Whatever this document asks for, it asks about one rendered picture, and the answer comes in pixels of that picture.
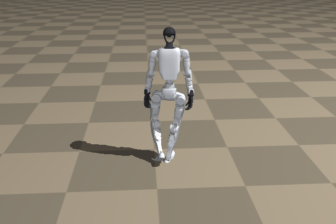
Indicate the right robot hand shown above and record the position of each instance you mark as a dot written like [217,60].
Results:
[190,100]

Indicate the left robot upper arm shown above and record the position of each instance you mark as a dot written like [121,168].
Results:
[152,62]

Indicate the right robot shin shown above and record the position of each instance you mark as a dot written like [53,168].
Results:
[171,142]

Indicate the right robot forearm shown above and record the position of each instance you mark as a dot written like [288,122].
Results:
[189,84]

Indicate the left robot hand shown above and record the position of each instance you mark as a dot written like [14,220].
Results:
[146,99]

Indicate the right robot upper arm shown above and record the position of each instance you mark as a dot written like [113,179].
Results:
[186,62]

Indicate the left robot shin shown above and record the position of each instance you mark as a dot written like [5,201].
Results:
[156,134]

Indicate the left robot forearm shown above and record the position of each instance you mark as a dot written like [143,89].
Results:
[148,83]

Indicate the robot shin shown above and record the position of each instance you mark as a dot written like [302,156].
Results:
[156,134]
[171,142]

